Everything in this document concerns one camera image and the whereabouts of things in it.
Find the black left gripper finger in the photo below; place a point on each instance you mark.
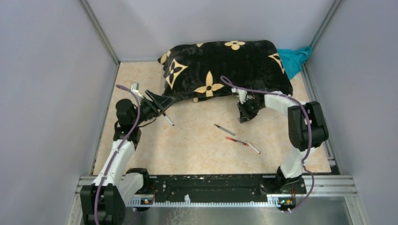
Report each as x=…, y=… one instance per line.
x=160, y=100
x=161, y=107

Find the white marker with red tip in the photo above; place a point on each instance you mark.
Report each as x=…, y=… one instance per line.
x=255, y=149

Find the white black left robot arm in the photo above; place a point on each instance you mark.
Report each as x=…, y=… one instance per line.
x=121, y=155

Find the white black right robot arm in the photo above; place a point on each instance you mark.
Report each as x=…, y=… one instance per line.
x=307, y=130

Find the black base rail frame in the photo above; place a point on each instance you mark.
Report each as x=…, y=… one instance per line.
x=226, y=191

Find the white marker with black cap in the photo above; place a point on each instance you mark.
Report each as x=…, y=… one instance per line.
x=168, y=119

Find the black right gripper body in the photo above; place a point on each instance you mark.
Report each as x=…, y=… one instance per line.
x=249, y=108

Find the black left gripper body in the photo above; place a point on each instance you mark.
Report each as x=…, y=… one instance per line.
x=153, y=103

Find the black pillow with beige flowers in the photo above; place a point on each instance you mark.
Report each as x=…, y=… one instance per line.
x=193, y=71

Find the teal cloth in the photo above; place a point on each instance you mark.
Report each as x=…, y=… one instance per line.
x=293, y=60

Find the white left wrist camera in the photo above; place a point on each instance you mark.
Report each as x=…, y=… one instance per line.
x=136, y=89

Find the grey checkered pen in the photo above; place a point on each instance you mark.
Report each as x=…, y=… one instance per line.
x=225, y=130

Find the red orange pen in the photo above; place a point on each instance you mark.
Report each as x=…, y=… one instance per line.
x=237, y=141

